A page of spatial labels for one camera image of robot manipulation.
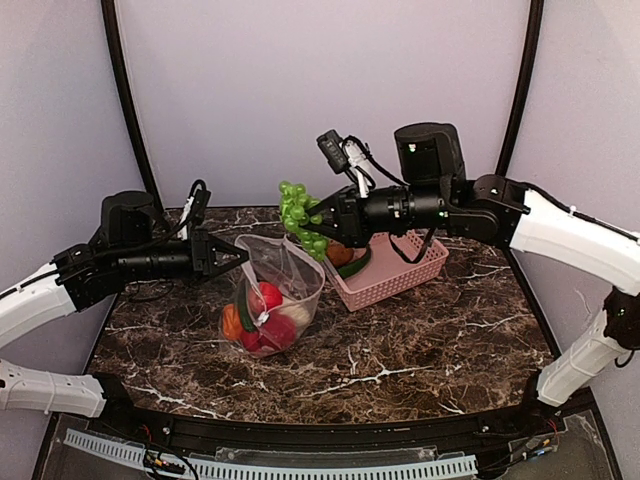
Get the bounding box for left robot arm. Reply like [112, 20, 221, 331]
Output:
[1, 180, 249, 418]

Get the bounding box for red toy tomato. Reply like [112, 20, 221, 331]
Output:
[240, 331, 262, 352]

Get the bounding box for black front table rail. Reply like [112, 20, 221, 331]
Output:
[89, 377, 565, 461]

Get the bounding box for green toy grapes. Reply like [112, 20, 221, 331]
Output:
[278, 180, 329, 262]

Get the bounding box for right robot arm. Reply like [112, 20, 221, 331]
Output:
[307, 123, 639, 408]

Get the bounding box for pink perforated plastic basket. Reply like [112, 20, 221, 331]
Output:
[322, 233, 449, 312]

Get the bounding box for green toy cucumber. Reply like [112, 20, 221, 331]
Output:
[235, 283, 257, 333]

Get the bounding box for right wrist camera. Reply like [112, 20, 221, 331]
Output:
[316, 130, 376, 198]

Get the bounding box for clear zip top bag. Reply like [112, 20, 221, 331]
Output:
[219, 234, 326, 358]

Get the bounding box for orange toy fruit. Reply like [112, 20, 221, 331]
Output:
[222, 304, 244, 341]

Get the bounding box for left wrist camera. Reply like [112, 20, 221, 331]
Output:
[177, 179, 211, 241]

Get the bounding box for green toy chili pepper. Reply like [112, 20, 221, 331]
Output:
[337, 246, 372, 279]

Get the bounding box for left black frame post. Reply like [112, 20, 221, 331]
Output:
[100, 0, 164, 213]

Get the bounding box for brown toy potato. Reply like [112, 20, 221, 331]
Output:
[326, 242, 355, 268]

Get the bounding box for right black frame post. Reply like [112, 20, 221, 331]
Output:
[495, 0, 545, 176]

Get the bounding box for red toy fruit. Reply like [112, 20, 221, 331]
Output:
[260, 312, 296, 352]
[247, 281, 283, 315]

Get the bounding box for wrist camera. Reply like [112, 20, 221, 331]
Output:
[316, 130, 376, 198]
[177, 179, 211, 241]

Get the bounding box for red toy fruit front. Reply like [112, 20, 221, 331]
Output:
[247, 281, 283, 315]

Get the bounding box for white toy radish with leaves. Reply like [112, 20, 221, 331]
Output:
[280, 304, 312, 331]

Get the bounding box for white slotted cable duct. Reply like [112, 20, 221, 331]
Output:
[63, 428, 479, 480]

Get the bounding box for black frame post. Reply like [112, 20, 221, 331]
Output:
[495, 0, 545, 176]
[100, 0, 164, 213]

